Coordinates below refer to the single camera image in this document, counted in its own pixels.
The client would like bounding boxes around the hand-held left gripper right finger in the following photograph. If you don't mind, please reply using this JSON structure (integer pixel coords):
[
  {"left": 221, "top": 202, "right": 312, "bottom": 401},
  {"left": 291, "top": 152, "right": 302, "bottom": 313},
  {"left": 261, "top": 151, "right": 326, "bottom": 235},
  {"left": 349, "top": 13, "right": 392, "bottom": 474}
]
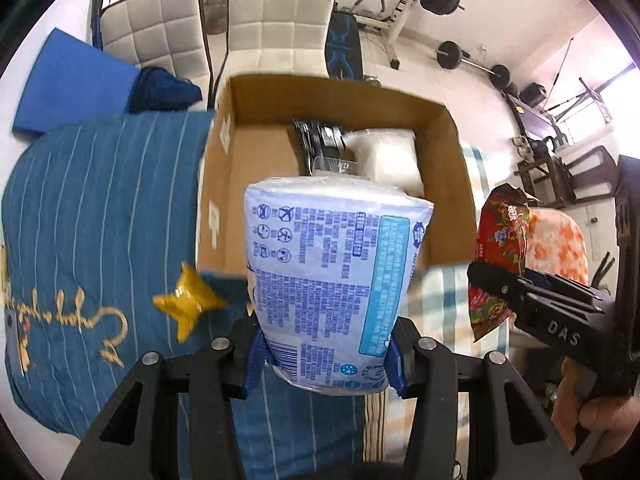
[{"left": 387, "top": 317, "right": 584, "bottom": 480}]

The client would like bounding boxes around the red floral snack packet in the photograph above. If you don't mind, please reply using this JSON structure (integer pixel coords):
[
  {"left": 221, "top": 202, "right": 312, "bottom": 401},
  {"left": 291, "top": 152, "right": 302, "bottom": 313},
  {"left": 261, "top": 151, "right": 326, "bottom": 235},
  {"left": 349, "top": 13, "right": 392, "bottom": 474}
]
[{"left": 468, "top": 183, "right": 543, "bottom": 343}]

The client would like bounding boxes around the white weight rack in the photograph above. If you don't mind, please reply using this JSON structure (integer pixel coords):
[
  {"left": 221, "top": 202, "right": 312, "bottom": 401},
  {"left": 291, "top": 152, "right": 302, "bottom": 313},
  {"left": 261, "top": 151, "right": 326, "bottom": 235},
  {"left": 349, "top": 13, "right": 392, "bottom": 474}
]
[{"left": 345, "top": 0, "right": 441, "bottom": 70}]

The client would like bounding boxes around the blue foam mat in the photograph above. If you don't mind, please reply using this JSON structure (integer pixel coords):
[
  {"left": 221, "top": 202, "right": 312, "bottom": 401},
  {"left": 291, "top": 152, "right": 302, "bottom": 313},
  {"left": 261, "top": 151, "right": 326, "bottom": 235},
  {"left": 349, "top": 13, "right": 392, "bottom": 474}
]
[{"left": 12, "top": 27, "right": 142, "bottom": 137}]

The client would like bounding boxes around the plaid blanket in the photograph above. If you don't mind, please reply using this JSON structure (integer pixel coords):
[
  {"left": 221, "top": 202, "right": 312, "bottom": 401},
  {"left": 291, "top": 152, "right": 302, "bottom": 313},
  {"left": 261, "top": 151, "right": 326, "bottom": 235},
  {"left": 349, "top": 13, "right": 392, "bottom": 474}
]
[{"left": 364, "top": 139, "right": 512, "bottom": 463}]

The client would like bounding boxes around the black and blue bench pad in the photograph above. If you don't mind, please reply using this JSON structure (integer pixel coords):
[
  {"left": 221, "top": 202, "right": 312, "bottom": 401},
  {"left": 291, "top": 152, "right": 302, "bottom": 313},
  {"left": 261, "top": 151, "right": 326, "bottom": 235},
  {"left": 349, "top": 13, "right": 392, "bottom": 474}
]
[{"left": 324, "top": 10, "right": 364, "bottom": 81}]

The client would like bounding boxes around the white snack packet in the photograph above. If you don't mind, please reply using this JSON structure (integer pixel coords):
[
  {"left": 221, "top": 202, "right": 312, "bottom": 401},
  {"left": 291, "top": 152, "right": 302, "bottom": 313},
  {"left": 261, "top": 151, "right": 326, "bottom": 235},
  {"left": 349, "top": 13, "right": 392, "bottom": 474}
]
[{"left": 345, "top": 129, "right": 426, "bottom": 196}]

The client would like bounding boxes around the cardboard box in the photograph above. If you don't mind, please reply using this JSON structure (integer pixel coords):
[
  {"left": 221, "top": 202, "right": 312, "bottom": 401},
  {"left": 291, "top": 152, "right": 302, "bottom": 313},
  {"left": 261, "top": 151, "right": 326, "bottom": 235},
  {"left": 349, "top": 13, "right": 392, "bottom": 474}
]
[{"left": 196, "top": 74, "right": 478, "bottom": 281}]

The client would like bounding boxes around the white quilted chair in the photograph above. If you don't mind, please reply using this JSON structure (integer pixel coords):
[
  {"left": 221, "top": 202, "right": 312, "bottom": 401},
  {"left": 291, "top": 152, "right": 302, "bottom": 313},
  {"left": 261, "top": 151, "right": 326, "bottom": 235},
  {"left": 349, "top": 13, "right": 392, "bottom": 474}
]
[
  {"left": 224, "top": 0, "right": 344, "bottom": 81},
  {"left": 101, "top": 0, "right": 215, "bottom": 97}
]

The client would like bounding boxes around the orange floral cushion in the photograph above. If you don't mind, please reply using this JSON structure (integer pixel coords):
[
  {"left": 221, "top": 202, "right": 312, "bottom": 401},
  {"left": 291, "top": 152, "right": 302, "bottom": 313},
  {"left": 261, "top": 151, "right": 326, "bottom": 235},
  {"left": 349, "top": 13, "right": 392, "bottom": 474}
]
[{"left": 524, "top": 207, "right": 591, "bottom": 292}]

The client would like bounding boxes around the yellow snack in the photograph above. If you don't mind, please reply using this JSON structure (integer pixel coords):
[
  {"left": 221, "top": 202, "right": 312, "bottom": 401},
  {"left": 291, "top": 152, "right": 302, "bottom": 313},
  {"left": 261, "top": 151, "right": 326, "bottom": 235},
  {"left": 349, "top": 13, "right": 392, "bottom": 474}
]
[{"left": 152, "top": 262, "right": 229, "bottom": 345}]

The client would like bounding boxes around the dark blue cloth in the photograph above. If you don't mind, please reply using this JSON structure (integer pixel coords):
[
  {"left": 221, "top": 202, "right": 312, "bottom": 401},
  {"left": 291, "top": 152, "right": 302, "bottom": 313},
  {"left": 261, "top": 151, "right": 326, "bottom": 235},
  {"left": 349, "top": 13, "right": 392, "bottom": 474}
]
[{"left": 127, "top": 66, "right": 204, "bottom": 114}]

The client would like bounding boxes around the black snack packet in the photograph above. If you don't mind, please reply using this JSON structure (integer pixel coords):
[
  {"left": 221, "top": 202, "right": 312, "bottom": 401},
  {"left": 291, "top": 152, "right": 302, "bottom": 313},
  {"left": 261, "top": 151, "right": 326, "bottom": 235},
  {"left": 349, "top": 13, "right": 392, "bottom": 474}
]
[{"left": 292, "top": 117, "right": 359, "bottom": 176}]

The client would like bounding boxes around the dark wooden furniture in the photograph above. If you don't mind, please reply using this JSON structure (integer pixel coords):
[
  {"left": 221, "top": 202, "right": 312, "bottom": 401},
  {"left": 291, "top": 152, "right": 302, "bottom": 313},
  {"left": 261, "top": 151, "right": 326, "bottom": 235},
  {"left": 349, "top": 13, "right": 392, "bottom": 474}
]
[{"left": 504, "top": 89, "right": 622, "bottom": 210}]

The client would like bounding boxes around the blue striped blanket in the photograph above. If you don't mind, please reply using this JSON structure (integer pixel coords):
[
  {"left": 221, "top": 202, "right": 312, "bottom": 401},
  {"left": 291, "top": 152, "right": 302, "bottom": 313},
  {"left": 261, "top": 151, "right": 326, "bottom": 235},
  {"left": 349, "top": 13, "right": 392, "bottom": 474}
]
[{"left": 0, "top": 109, "right": 367, "bottom": 480}]

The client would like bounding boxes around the blue and white snack bag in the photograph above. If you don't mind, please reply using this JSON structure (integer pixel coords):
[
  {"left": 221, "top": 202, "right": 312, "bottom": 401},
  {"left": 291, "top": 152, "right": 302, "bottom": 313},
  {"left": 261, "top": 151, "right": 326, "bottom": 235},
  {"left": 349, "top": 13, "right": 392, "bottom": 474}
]
[{"left": 243, "top": 176, "right": 435, "bottom": 397}]

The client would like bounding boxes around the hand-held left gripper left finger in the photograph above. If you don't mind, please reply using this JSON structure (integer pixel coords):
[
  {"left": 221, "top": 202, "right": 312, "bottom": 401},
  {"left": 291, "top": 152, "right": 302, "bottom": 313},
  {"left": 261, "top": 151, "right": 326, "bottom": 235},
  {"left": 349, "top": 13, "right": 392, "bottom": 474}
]
[{"left": 60, "top": 317, "right": 267, "bottom": 480}]

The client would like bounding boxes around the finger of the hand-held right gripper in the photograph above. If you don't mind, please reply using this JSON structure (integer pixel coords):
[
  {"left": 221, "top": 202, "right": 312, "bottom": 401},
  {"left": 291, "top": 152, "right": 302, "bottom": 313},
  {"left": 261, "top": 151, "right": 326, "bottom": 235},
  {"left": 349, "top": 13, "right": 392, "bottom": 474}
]
[
  {"left": 522, "top": 267, "right": 607, "bottom": 307},
  {"left": 467, "top": 261, "right": 556, "bottom": 322}
]

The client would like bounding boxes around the person's right hand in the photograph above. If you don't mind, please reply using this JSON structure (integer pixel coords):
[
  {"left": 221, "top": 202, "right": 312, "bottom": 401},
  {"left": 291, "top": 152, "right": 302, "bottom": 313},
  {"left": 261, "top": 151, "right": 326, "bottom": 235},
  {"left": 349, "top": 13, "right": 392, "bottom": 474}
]
[{"left": 550, "top": 359, "right": 640, "bottom": 457}]

